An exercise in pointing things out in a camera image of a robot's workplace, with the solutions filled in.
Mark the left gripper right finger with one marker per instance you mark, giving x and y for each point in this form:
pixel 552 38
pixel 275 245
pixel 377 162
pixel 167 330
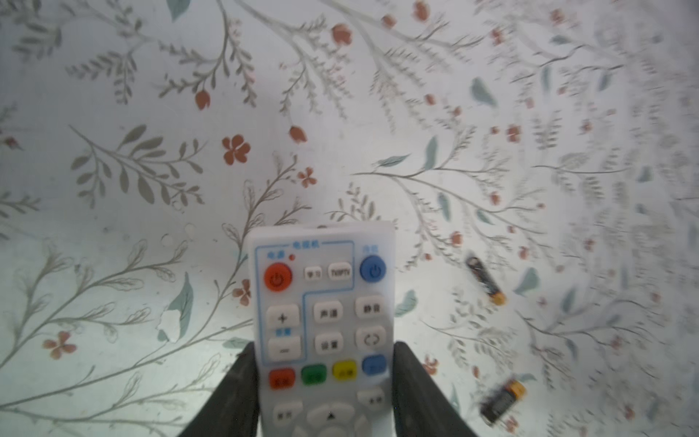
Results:
pixel 419 406

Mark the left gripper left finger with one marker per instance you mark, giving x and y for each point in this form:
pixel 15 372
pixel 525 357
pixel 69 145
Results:
pixel 233 410

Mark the white remote control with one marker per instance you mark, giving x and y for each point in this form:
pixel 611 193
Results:
pixel 324 305

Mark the near black gold battery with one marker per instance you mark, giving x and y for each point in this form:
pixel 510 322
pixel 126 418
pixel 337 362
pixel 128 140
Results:
pixel 499 403

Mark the black gold battery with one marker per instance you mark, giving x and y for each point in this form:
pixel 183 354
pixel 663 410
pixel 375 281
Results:
pixel 499 403
pixel 484 278

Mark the far black gold battery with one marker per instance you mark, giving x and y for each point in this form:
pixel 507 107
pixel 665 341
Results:
pixel 484 278

